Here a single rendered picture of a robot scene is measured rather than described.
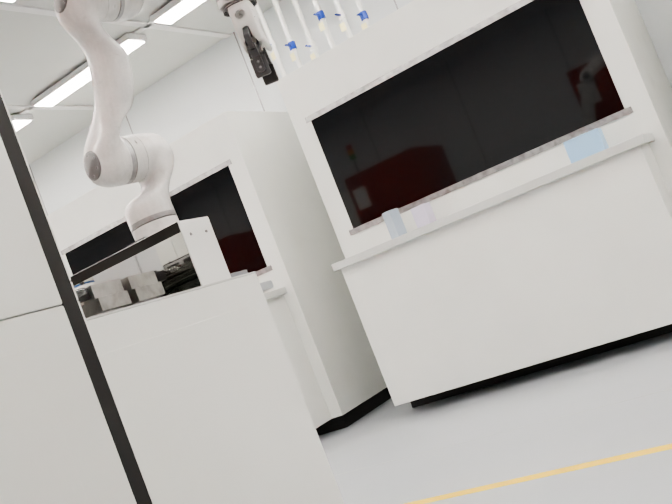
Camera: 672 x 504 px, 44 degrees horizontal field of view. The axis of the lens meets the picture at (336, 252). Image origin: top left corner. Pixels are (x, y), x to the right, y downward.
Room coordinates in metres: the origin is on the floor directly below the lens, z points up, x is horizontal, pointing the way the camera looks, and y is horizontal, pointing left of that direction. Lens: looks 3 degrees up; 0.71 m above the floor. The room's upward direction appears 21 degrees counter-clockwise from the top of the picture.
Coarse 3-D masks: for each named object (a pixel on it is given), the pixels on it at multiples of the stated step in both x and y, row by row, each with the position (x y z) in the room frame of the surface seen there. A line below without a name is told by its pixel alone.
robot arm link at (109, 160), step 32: (64, 0) 1.90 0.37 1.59; (96, 0) 1.94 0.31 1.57; (96, 32) 1.95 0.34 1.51; (96, 64) 1.99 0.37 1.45; (128, 64) 2.02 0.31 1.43; (96, 96) 2.01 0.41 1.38; (128, 96) 2.02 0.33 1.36; (96, 128) 2.01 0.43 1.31; (96, 160) 1.99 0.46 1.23; (128, 160) 2.02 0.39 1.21
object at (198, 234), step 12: (180, 228) 1.60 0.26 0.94; (192, 228) 1.62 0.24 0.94; (204, 228) 1.65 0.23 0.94; (192, 240) 1.61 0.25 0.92; (204, 240) 1.64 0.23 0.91; (216, 240) 1.67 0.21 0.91; (192, 252) 1.60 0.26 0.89; (204, 252) 1.63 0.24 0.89; (216, 252) 1.66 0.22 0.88; (204, 264) 1.62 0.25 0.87; (216, 264) 1.65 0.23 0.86; (204, 276) 1.61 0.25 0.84; (216, 276) 1.64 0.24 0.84; (228, 276) 1.67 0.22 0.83
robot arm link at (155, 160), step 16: (144, 144) 2.06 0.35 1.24; (160, 144) 2.10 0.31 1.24; (144, 160) 2.06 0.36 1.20; (160, 160) 2.09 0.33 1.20; (144, 176) 2.08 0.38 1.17; (160, 176) 2.08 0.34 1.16; (144, 192) 2.06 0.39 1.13; (160, 192) 2.05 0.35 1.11; (128, 208) 2.04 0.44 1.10; (144, 208) 2.03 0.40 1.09; (160, 208) 2.04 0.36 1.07; (128, 224) 2.06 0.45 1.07
